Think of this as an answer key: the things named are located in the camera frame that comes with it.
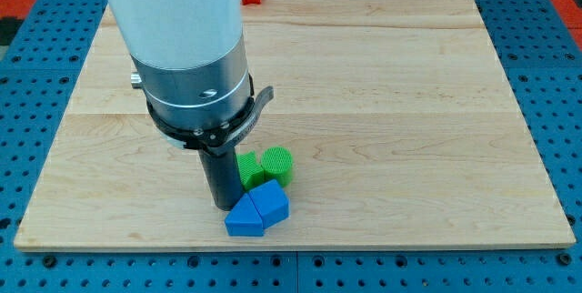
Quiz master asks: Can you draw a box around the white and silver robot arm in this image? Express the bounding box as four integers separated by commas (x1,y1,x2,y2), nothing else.
108,0,251,130

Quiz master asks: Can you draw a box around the blue pentagon block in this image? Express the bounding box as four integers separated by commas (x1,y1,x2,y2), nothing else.
249,179,289,228

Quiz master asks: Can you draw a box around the blue triangle block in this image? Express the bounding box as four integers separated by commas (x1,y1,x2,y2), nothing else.
224,194,265,237

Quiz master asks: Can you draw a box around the green cylinder block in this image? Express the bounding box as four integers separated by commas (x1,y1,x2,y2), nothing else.
260,146,294,187

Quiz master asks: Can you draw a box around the black clamp ring with lever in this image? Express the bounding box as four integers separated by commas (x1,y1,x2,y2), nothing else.
145,86,275,157

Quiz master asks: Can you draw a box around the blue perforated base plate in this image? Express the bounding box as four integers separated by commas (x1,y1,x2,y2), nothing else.
1,0,581,292

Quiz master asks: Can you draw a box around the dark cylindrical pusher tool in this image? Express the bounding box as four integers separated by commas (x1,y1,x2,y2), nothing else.
198,148,245,211

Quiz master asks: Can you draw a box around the wooden board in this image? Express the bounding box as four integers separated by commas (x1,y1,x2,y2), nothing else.
14,0,576,253

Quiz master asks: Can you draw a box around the green star block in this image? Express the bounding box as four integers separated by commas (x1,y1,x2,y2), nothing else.
236,151,265,191

